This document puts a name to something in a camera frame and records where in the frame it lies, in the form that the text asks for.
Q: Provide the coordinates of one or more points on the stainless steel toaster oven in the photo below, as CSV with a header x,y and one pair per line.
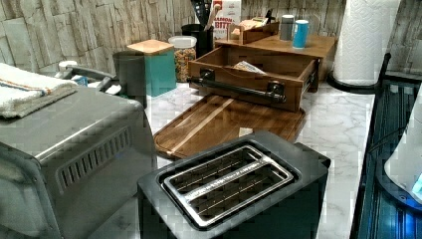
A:
x,y
68,167

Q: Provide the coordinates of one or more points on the black two-slot toaster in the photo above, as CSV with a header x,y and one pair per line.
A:
x,y
258,186

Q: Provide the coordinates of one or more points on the white red cardboard box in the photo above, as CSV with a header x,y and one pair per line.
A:
x,y
230,13

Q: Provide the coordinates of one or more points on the grey shaker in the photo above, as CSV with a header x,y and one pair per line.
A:
x,y
287,24

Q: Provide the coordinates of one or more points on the wooden drawer cabinet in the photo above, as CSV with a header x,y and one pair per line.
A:
x,y
321,47

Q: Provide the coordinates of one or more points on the teal shaker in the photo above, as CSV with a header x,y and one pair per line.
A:
x,y
300,33

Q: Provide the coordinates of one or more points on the white paper towel roll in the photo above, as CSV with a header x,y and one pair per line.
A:
x,y
365,32

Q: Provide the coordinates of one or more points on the dark grey canister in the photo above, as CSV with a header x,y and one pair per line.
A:
x,y
130,71

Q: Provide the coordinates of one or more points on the wooden cutting board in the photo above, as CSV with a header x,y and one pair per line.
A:
x,y
215,120

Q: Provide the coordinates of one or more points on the grey handled white appliance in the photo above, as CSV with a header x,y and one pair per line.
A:
x,y
83,76

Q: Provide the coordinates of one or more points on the small wooden caddy box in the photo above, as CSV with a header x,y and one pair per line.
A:
x,y
249,31

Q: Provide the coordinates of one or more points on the teal canister with wooden lid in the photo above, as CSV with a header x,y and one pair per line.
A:
x,y
159,66

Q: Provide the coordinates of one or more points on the wooden spoon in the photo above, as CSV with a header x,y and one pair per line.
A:
x,y
215,10

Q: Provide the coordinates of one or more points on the folded white striped towel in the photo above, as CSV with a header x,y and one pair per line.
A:
x,y
22,92

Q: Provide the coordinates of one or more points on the glass jar of cereal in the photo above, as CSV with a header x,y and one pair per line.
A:
x,y
184,52

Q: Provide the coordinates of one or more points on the black dish rack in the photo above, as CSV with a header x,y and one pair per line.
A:
x,y
383,210

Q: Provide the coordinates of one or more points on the black paper towel holder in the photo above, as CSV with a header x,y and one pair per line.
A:
x,y
361,90

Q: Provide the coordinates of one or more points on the packet inside drawer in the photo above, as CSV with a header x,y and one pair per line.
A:
x,y
245,66

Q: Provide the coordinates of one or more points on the black utensil holder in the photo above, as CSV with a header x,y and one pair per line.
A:
x,y
205,40

